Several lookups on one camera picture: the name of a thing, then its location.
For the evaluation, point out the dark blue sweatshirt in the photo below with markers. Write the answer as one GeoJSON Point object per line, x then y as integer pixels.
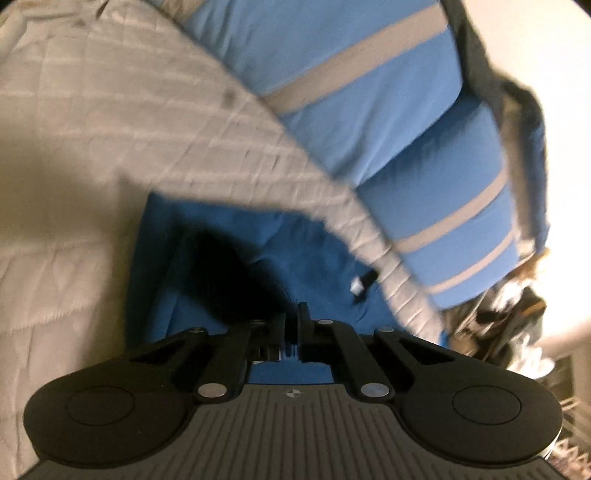
{"type": "Point", "coordinates": [212, 266]}

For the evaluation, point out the blue striped pillow right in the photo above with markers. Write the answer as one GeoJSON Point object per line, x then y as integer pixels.
{"type": "Point", "coordinates": [446, 204]}

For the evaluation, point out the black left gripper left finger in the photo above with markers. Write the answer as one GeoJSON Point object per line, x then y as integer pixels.
{"type": "Point", "coordinates": [207, 366]}

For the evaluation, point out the blue striped pillow left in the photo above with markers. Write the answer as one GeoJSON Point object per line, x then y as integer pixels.
{"type": "Point", "coordinates": [354, 82]}

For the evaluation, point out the dark cluttered bag pile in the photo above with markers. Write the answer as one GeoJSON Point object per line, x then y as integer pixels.
{"type": "Point", "coordinates": [502, 327]}

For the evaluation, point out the dark blue headboard cushion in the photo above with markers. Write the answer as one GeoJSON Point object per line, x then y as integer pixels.
{"type": "Point", "coordinates": [523, 134]}

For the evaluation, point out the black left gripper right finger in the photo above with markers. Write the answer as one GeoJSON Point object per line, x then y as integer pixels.
{"type": "Point", "coordinates": [382, 365]}

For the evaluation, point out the black garment behind pillows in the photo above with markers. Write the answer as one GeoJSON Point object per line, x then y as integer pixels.
{"type": "Point", "coordinates": [476, 68]}

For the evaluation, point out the blue striped pillow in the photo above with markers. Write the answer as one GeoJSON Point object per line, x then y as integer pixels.
{"type": "Point", "coordinates": [446, 204]}
{"type": "Point", "coordinates": [354, 82]}

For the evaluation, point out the grey quilted bedspread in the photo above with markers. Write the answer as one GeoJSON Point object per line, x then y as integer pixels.
{"type": "Point", "coordinates": [101, 104]}

